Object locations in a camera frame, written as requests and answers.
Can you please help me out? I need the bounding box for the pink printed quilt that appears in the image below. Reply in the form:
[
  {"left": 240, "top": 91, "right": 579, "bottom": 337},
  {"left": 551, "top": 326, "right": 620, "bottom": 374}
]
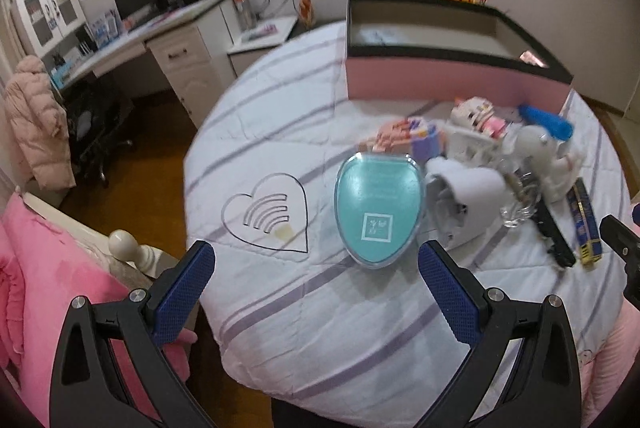
[{"left": 575, "top": 303, "right": 640, "bottom": 428}]

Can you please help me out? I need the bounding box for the clear glass holder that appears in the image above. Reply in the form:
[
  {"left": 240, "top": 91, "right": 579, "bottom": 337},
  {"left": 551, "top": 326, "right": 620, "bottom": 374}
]
[{"left": 500, "top": 168, "right": 545, "bottom": 230}]

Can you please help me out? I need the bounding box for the pink white block cat figure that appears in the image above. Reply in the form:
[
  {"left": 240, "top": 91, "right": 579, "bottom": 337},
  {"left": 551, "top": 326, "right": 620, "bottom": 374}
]
[{"left": 450, "top": 97, "right": 507, "bottom": 140}]

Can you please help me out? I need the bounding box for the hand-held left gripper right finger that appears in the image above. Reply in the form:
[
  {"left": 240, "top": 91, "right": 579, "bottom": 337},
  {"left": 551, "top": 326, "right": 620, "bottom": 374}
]
[{"left": 417, "top": 240, "right": 583, "bottom": 428}]

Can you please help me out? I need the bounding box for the pink block toy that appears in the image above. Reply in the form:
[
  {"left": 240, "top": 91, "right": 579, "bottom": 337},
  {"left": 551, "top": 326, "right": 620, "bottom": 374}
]
[{"left": 359, "top": 118, "right": 418, "bottom": 157}]

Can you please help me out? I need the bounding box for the row of books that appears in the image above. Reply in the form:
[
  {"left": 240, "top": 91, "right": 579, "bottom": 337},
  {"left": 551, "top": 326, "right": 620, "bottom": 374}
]
[{"left": 86, "top": 9, "right": 124, "bottom": 47}]

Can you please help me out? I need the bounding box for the long blue box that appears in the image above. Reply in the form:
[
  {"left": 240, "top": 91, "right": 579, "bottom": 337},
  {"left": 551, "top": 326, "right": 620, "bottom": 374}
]
[{"left": 566, "top": 178, "right": 604, "bottom": 269}]

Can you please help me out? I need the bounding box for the white glass-door cabinet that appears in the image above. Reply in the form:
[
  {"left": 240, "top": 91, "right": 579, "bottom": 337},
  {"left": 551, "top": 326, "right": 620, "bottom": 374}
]
[{"left": 10, "top": 0, "right": 87, "bottom": 59}]

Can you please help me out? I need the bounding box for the white astronaut figure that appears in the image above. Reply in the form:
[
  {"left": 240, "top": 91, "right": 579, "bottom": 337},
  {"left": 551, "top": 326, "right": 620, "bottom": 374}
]
[{"left": 515, "top": 127, "right": 587, "bottom": 205}]

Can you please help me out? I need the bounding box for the blue tube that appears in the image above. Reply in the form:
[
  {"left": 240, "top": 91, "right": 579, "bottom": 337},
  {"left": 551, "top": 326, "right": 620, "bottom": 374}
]
[{"left": 517, "top": 104, "right": 574, "bottom": 142}]

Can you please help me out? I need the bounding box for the pink down jacket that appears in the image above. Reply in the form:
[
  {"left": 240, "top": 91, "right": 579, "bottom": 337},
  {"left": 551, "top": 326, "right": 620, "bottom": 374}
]
[{"left": 4, "top": 55, "right": 77, "bottom": 192}]

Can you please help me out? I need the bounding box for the teal oval case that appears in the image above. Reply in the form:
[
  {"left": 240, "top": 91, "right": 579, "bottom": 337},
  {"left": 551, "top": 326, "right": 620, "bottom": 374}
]
[{"left": 333, "top": 151, "right": 426, "bottom": 270}]

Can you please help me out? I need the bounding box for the white striped quilt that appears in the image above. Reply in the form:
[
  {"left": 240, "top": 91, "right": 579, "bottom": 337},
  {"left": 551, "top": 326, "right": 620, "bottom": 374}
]
[{"left": 182, "top": 20, "right": 633, "bottom": 425}]

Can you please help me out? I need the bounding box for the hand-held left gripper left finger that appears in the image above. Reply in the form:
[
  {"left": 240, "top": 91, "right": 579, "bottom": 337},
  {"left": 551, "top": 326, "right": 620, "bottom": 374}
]
[{"left": 49, "top": 239, "right": 217, "bottom": 428}]

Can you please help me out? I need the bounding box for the water bottle orange cap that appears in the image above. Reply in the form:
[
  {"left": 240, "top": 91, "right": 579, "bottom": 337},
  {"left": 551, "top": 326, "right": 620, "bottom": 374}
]
[{"left": 231, "top": 0, "right": 254, "bottom": 32}]

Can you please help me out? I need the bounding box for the white power adapter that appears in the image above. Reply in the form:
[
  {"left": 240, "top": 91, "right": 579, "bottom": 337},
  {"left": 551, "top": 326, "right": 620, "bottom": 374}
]
[{"left": 446, "top": 128, "right": 502, "bottom": 167}]

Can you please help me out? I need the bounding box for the white desk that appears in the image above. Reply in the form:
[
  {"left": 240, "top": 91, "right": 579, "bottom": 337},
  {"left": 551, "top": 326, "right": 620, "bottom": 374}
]
[{"left": 50, "top": 0, "right": 237, "bottom": 130}]

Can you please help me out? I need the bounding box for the white nightstand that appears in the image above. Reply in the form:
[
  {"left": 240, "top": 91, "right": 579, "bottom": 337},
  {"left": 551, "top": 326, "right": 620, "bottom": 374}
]
[{"left": 227, "top": 15, "right": 301, "bottom": 80}]

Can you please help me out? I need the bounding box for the black office chair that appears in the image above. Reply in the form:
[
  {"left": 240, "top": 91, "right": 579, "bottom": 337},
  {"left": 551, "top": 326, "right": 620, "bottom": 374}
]
[{"left": 60, "top": 80, "right": 137, "bottom": 189}]

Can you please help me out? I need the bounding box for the cream bed post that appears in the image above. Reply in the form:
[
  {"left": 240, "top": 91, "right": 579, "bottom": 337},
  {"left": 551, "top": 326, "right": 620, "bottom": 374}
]
[{"left": 106, "top": 229, "right": 167, "bottom": 290}]

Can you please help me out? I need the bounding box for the pink blanket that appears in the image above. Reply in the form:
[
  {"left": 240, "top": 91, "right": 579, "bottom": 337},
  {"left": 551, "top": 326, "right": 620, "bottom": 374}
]
[{"left": 0, "top": 195, "right": 197, "bottom": 428}]

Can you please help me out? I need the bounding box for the pink storage box black rim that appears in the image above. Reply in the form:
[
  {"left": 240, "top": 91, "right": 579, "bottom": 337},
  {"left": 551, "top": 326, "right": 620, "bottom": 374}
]
[{"left": 345, "top": 0, "right": 574, "bottom": 114}]

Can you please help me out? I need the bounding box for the purple cup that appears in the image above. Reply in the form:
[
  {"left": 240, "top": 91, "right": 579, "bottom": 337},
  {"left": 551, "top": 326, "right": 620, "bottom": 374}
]
[{"left": 411, "top": 127, "right": 444, "bottom": 160}]

